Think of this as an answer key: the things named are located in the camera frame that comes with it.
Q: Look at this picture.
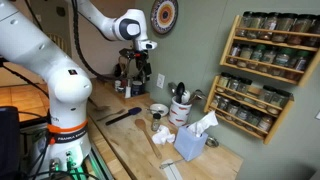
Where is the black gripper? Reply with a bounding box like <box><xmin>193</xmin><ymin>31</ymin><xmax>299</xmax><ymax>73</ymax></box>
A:
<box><xmin>114</xmin><ymin>48</ymin><xmax>152</xmax><ymax>82</ymax></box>

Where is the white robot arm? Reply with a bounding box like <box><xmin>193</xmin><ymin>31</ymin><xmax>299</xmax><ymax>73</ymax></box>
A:
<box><xmin>0</xmin><ymin>0</ymin><xmax>157</xmax><ymax>173</ymax></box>

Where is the blue silicone spatula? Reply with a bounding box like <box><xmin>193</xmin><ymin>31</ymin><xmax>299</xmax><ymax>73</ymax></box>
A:
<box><xmin>105</xmin><ymin>107</ymin><xmax>142</xmax><ymax>126</ymax></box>

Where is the white utensil bucket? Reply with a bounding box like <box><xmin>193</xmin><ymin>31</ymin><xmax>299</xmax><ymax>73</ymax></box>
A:
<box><xmin>168</xmin><ymin>97</ymin><xmax>191</xmax><ymax>127</ymax></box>

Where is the wooden condiment tray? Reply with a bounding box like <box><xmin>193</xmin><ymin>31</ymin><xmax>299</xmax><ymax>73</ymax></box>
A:
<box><xmin>105</xmin><ymin>80</ymin><xmax>149</xmax><ymax>101</ymax></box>

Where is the silver fork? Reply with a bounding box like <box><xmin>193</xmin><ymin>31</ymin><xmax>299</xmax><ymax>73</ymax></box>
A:
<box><xmin>96</xmin><ymin>109</ymin><xmax>125</xmax><ymax>121</ymax></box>

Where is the silver ladle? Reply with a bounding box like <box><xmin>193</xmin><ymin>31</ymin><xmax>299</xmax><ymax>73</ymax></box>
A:
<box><xmin>168</xmin><ymin>82</ymin><xmax>177</xmax><ymax>95</ymax></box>

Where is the small white bowl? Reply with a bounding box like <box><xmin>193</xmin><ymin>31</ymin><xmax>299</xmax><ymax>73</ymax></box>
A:
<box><xmin>149</xmin><ymin>103</ymin><xmax>169</xmax><ymax>117</ymax></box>

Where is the wooden spoon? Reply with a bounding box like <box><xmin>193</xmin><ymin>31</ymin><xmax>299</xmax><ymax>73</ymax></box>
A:
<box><xmin>135</xmin><ymin>119</ymin><xmax>162</xmax><ymax>159</ymax></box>

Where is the glass spice shaker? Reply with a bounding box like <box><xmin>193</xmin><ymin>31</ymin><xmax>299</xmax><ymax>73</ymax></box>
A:
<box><xmin>151</xmin><ymin>113</ymin><xmax>161</xmax><ymax>131</ymax></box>

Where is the silver slotted spoon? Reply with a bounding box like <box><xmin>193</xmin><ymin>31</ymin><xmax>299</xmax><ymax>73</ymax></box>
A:
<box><xmin>188</xmin><ymin>89</ymin><xmax>207</xmax><ymax>104</ymax></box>

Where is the blue tissue box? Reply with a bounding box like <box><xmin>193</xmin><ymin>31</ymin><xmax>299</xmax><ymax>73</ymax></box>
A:
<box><xmin>174</xmin><ymin>126</ymin><xmax>208</xmax><ymax>161</ymax></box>

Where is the small metal dish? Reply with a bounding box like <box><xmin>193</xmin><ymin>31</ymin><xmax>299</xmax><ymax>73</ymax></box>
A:
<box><xmin>206</xmin><ymin>137</ymin><xmax>219</xmax><ymax>147</ymax></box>

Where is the lower wooden spice rack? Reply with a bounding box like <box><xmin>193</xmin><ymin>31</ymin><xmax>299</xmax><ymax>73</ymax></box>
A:
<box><xmin>204</xmin><ymin>76</ymin><xmax>294</xmax><ymax>145</ymax></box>

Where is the wooden spice rack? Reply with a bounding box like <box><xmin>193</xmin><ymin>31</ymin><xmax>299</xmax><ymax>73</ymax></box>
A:
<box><xmin>204</xmin><ymin>76</ymin><xmax>294</xmax><ymax>145</ymax></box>
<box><xmin>220</xmin><ymin>15</ymin><xmax>320</xmax><ymax>86</ymax></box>

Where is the upper wooden spice rack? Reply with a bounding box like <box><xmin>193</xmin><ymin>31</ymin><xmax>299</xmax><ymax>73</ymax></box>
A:
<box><xmin>220</xmin><ymin>15</ymin><xmax>320</xmax><ymax>86</ymax></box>

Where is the white wall outlet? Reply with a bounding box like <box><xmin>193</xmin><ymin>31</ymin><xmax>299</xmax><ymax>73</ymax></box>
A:
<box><xmin>156</xmin><ymin>73</ymin><xmax>165</xmax><ymax>89</ymax></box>

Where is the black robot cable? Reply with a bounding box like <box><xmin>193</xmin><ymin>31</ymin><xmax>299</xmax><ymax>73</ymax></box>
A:
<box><xmin>70</xmin><ymin>0</ymin><xmax>116</xmax><ymax>83</ymax></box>

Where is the decorative wall plate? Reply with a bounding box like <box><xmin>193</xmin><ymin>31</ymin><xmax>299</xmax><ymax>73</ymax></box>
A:
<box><xmin>150</xmin><ymin>0</ymin><xmax>178</xmax><ymax>35</ymax></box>

